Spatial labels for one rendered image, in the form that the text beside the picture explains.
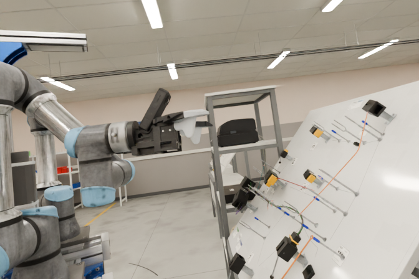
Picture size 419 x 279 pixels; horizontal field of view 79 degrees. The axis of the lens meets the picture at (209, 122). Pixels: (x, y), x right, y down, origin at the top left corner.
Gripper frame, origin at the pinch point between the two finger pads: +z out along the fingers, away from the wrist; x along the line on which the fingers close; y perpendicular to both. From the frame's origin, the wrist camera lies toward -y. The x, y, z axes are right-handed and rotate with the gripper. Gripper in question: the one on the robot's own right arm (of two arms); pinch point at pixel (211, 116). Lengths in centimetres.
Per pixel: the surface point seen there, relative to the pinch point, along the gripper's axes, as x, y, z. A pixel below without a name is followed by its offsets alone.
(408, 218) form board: -4, 29, 42
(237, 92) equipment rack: -111, -41, 17
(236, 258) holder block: -57, 49, 2
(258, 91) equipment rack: -113, -40, 32
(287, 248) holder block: -29, 40, 18
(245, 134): -124, -12, 20
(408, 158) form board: -13, 16, 52
